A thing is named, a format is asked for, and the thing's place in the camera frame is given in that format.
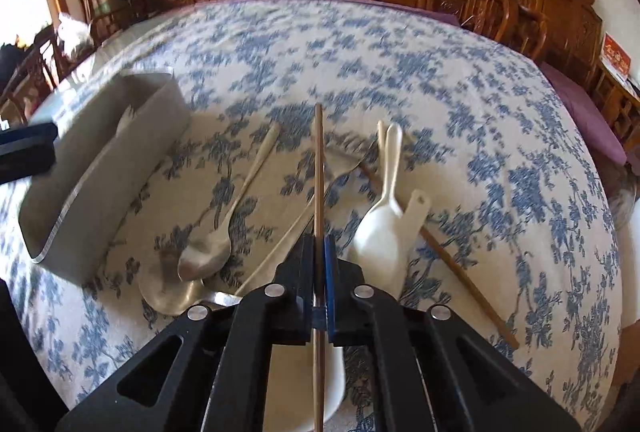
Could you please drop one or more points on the white rice paddle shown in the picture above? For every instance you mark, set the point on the white rice paddle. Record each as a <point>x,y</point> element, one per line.
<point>416,207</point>

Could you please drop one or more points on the red wall calendar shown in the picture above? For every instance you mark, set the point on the red wall calendar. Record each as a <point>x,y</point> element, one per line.
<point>616,57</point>

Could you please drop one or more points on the grey utensil box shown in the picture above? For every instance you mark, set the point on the grey utensil box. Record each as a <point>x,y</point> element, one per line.
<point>115,192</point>

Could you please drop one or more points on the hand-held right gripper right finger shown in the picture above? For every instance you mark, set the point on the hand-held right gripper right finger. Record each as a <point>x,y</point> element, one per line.
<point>329,272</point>

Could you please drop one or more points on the white rice scoop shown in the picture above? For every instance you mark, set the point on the white rice scoop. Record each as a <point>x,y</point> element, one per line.
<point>377,237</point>

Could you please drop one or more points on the large metal ladle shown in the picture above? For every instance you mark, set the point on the large metal ladle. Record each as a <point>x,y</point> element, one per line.
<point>167,294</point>

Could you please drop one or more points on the metal spoon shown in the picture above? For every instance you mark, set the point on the metal spoon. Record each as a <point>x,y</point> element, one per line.
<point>210,252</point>

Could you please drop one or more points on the white plastic bag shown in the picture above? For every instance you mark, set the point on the white plastic bag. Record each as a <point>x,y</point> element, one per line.
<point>74,31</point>

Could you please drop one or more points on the light brown chopstick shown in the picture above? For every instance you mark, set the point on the light brown chopstick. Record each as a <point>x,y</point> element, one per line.
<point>450,262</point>

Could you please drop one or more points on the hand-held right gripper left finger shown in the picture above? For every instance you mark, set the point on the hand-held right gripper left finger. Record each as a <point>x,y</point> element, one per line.
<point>309,272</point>

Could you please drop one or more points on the blue floral tablecloth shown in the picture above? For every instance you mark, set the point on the blue floral tablecloth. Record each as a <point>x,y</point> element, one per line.
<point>400,77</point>

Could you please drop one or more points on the dark wooden chair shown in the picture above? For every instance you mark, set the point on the dark wooden chair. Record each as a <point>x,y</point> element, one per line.
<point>35,67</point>

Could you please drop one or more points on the wooden armchair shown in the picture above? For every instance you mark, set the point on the wooden armchair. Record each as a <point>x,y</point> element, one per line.
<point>505,19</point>

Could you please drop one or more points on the dark brown chopstick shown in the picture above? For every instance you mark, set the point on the dark brown chopstick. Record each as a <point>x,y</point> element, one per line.
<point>319,172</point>

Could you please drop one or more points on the clear plastic bag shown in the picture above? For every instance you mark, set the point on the clear plastic bag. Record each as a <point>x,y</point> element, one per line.
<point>625,197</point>

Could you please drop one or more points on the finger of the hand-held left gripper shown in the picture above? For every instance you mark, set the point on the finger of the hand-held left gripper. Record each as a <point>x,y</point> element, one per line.
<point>27,152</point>

